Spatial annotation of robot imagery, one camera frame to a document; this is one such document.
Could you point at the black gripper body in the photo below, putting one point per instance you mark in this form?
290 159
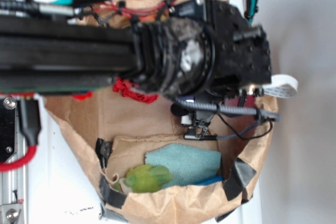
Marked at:
216 61

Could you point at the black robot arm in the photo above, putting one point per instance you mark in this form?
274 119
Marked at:
43 54

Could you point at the light blue cloth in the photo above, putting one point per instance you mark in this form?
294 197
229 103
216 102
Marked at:
187 164

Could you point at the blue block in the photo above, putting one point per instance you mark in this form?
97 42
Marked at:
209 181

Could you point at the brown paper bag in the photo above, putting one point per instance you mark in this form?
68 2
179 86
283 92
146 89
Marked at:
110 134

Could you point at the green plush toy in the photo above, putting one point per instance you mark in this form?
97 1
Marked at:
144 179

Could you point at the black metal bracket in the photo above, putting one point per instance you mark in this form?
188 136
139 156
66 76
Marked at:
8 128

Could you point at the aluminium frame rail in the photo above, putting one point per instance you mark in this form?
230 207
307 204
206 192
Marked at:
14 183

